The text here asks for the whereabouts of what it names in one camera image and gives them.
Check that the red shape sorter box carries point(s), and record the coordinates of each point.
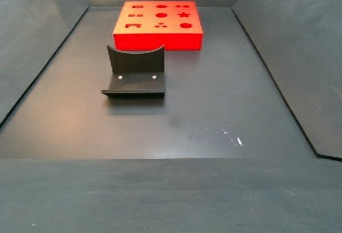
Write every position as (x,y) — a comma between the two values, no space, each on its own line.
(150,24)

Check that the black curved holder stand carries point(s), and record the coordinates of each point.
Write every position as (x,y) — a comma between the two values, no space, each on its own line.
(137,73)

